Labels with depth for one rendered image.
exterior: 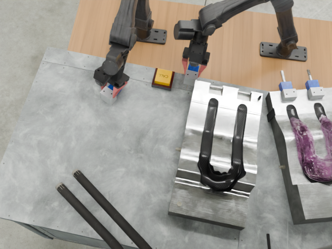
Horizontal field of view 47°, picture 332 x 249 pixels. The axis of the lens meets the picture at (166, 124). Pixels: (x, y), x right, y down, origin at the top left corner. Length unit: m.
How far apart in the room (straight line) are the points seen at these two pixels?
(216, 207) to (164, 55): 0.67
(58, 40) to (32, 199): 1.49
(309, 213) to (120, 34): 0.85
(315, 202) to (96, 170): 0.76
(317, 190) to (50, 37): 1.97
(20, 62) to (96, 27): 1.05
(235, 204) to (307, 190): 0.24
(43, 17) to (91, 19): 1.13
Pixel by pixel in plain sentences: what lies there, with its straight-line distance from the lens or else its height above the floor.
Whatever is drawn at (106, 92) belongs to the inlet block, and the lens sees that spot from 1.48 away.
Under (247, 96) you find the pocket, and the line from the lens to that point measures 1.51.
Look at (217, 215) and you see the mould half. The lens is 1.33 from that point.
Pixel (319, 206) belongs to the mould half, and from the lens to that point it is 1.39.
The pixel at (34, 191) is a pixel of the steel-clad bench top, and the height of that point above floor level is 0.80.
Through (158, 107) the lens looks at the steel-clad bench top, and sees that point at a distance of 1.50.
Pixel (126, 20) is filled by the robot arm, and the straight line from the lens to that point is 1.32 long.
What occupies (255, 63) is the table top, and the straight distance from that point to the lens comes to 1.67.
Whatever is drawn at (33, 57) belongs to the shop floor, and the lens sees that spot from 2.67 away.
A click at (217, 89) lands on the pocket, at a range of 1.49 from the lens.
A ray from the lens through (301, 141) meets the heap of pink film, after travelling 1.43.
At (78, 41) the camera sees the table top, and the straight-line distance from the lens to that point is 1.69.
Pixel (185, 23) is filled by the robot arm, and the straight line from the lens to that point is 1.40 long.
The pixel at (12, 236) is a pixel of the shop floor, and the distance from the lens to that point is 2.28.
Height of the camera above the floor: 2.15
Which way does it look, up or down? 66 degrees down
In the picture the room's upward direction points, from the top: 7 degrees clockwise
